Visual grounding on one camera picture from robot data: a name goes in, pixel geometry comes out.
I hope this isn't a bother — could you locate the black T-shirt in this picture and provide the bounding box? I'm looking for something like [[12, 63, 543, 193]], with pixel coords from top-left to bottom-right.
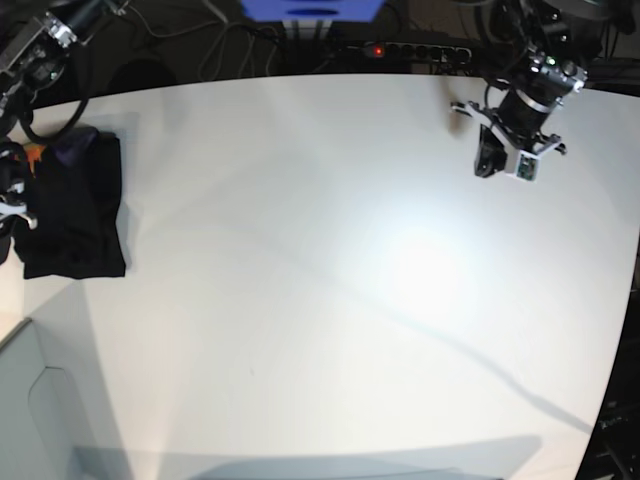
[[13, 127, 126, 280]]

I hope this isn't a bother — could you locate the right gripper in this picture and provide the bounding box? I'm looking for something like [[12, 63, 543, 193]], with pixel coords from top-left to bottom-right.
[[1, 182, 38, 230]]

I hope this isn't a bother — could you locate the black power strip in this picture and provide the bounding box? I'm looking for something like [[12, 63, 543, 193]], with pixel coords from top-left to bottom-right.
[[350, 42, 473, 65]]

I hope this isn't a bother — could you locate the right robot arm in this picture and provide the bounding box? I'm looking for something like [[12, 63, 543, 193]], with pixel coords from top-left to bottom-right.
[[1, 1, 129, 236]]

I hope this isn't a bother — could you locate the blue plastic box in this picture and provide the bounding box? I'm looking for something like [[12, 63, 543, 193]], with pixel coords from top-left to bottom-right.
[[241, 0, 385, 22]]

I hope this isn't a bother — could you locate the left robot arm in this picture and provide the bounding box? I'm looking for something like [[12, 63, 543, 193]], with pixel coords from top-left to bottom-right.
[[451, 1, 636, 182]]

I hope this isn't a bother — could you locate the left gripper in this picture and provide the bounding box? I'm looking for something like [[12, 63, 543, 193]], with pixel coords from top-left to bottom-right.
[[450, 101, 568, 179]]

